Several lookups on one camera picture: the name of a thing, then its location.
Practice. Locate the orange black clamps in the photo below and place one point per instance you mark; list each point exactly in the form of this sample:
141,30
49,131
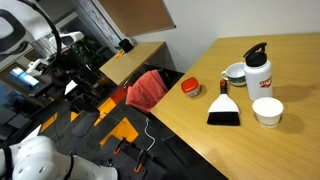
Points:
126,166

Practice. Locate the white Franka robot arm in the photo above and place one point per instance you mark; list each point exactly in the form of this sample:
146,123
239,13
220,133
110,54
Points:
33,160

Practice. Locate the white and green mug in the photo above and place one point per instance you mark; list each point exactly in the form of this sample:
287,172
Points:
235,71

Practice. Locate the black object on desk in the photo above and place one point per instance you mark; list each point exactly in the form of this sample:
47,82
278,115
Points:
126,45

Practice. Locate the white paper cup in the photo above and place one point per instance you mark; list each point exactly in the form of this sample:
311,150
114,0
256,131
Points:
267,108

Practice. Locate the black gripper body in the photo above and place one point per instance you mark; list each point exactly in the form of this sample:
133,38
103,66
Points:
71,66

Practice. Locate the red cloth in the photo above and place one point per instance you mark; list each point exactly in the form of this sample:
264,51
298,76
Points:
146,90

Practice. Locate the black chair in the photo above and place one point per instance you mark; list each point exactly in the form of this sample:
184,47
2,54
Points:
172,78

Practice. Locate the small red-lid plastic container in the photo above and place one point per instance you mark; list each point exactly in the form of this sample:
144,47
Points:
190,86

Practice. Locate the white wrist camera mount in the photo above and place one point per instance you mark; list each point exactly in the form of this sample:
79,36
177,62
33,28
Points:
37,66

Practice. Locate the orange-tipped black clamp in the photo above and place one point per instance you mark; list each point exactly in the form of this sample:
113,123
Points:
119,146
140,161

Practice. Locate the cork notice board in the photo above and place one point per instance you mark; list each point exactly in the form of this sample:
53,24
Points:
140,15

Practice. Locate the white water bottle black cap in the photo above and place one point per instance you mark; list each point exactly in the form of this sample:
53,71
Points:
258,80

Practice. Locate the small wooden side desk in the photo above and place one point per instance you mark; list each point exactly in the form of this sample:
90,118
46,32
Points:
133,60

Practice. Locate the white printed wall poster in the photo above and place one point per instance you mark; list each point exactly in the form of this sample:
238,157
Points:
100,21

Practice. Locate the lit computer screen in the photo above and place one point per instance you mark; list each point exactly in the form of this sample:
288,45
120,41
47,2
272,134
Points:
23,76

